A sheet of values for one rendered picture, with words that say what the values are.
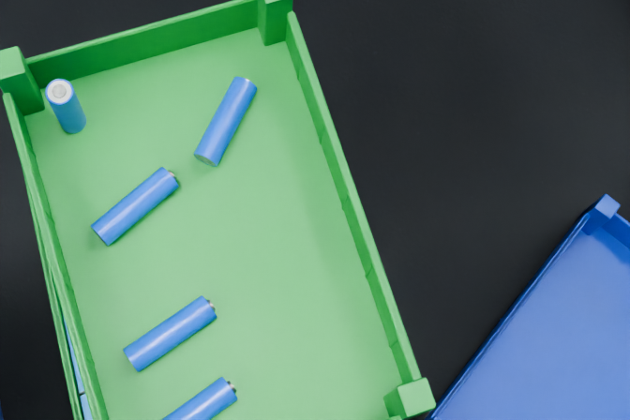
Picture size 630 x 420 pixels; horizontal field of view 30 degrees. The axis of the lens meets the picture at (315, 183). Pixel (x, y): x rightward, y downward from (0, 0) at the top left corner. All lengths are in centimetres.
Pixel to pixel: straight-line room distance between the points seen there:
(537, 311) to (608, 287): 8
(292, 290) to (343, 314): 4
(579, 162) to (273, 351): 58
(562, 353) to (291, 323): 50
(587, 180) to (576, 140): 5
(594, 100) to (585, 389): 31
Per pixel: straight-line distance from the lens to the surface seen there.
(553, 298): 125
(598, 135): 131
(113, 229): 80
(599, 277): 126
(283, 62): 85
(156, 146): 83
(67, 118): 80
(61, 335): 84
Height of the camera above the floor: 120
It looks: 75 degrees down
